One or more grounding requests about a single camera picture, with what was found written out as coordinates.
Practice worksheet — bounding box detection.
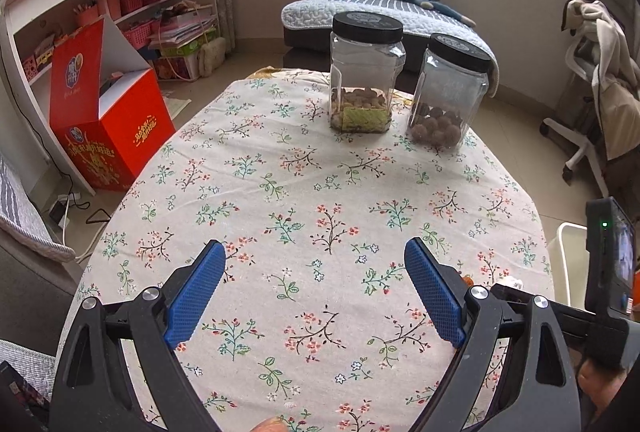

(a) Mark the beige coat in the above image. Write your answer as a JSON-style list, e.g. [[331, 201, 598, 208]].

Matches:
[[560, 0, 640, 160]]

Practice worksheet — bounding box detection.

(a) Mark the red storage basket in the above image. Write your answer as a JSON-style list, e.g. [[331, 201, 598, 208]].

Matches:
[[122, 21, 153, 49]]

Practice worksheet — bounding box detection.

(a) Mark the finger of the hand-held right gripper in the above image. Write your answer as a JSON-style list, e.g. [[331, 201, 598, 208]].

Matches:
[[492, 283, 601, 330]]

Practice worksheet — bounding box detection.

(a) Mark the black cable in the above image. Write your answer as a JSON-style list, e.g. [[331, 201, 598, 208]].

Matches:
[[25, 112, 110, 259]]

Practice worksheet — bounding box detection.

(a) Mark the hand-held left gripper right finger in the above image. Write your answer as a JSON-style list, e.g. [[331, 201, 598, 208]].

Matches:
[[404, 237, 583, 432]]

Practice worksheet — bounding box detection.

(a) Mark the grey quilted mattress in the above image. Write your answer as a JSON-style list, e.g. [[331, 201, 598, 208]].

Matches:
[[281, 0, 501, 99]]

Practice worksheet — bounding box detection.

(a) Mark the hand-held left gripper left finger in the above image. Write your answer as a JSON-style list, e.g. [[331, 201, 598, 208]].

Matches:
[[49, 239, 227, 432]]

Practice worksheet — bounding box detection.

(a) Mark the white office chair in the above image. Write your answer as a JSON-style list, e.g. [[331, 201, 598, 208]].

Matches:
[[540, 0, 640, 199]]

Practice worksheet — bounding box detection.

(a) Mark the grey striped cushion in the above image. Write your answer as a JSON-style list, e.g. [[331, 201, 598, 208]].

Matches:
[[0, 152, 76, 264]]

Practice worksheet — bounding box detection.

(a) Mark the person's right hand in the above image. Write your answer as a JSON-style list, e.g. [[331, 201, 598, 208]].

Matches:
[[579, 357, 638, 432]]

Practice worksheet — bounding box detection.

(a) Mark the person's left hand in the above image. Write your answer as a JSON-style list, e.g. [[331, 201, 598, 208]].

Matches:
[[250, 416, 291, 432]]

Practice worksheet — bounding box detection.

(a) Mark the white power strip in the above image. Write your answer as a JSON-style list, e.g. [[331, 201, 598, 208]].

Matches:
[[49, 192, 81, 229]]

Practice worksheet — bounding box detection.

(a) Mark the red gift box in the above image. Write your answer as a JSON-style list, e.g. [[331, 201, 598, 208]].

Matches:
[[49, 20, 177, 192]]

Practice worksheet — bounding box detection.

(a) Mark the beige plush bag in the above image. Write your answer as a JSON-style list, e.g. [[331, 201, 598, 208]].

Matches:
[[197, 37, 227, 78]]

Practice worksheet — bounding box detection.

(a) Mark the clear jar with green label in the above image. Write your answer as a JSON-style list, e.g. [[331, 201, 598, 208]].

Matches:
[[329, 12, 405, 134]]

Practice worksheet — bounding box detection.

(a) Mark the floral tablecloth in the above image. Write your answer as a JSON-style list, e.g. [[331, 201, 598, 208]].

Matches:
[[55, 67, 556, 432]]

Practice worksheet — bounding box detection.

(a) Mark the clear jar of brown nuts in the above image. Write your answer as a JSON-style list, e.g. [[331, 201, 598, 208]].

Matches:
[[407, 33, 493, 148]]

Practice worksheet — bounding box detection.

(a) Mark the white plastic bin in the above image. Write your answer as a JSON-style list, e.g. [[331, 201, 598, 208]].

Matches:
[[547, 222, 593, 309]]

